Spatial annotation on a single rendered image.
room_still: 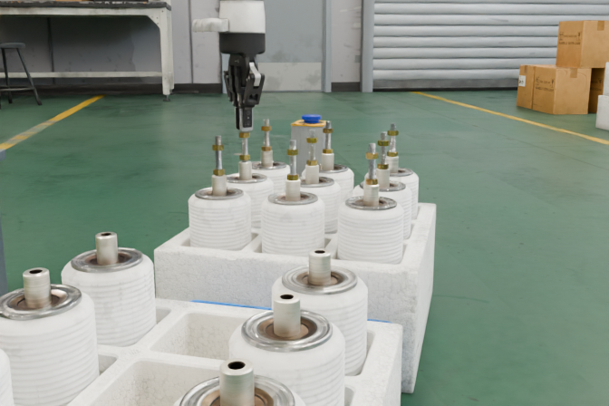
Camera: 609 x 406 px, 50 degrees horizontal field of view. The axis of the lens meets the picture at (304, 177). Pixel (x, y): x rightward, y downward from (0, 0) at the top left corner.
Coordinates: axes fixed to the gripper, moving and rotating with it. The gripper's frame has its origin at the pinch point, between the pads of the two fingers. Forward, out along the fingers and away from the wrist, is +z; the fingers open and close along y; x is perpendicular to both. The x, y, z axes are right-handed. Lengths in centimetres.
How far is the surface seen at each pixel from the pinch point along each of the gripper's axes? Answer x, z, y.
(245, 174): 0.4, 9.3, -1.3
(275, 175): -7.7, 11.2, 3.9
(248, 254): 6.7, 17.5, -18.0
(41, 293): 37, 9, -43
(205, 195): 10.3, 10.1, -9.7
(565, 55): -317, -3, 214
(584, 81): -315, 13, 196
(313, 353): 19, 11, -61
